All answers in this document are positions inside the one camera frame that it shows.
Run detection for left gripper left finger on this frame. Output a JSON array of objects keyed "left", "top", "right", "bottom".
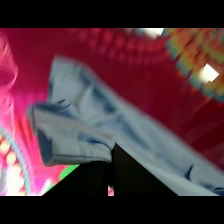
[{"left": 42, "top": 160, "right": 110, "bottom": 197}]

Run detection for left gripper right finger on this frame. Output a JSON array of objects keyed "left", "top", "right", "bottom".
[{"left": 110, "top": 143, "right": 180, "bottom": 197}]

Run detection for light blue jeans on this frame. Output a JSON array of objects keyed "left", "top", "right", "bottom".
[{"left": 27, "top": 55, "right": 224, "bottom": 197}]

